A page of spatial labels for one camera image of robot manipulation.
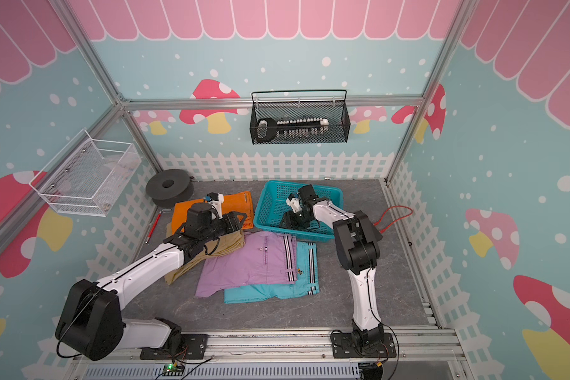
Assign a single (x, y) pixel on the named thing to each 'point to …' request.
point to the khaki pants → (217, 246)
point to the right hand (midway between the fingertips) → (286, 224)
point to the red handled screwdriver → (153, 226)
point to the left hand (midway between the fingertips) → (243, 219)
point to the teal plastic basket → (273, 207)
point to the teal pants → (306, 283)
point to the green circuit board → (172, 370)
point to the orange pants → (241, 203)
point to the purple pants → (265, 258)
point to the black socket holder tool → (267, 129)
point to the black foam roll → (168, 187)
